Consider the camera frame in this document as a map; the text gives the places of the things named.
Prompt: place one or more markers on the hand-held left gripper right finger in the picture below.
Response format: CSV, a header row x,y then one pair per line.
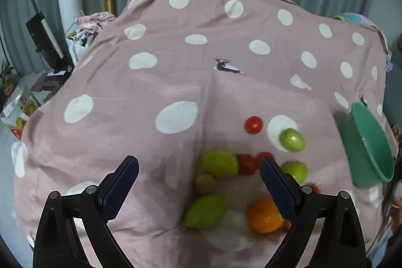
x,y
279,189

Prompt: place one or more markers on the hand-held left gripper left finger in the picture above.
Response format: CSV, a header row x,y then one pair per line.
x,y
121,189

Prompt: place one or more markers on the green jujube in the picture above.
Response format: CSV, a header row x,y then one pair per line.
x,y
219,163
296,170
205,211
292,140

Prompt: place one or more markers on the large orange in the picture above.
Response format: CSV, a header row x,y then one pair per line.
x,y
263,214

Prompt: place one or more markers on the red cherry tomato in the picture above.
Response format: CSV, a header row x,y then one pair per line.
x,y
253,125
315,189
247,165
265,155

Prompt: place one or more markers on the small yellow kumquat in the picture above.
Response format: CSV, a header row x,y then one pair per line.
x,y
205,184

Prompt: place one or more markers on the green plastic bowl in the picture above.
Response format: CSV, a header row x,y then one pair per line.
x,y
361,142

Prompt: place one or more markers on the pink polka dot blanket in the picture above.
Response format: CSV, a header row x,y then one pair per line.
x,y
176,82

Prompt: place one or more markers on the fruit printed cardboard box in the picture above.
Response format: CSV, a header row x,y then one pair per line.
x,y
26,106

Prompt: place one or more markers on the pile of clothes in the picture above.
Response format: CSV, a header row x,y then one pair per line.
x,y
94,20

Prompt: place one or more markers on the black upright vacuum cleaner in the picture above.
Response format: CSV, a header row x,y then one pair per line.
x,y
40,32

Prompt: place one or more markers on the pastel printed cloth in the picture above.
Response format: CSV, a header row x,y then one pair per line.
x,y
351,19

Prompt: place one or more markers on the white paper roll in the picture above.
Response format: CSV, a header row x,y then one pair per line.
x,y
70,10

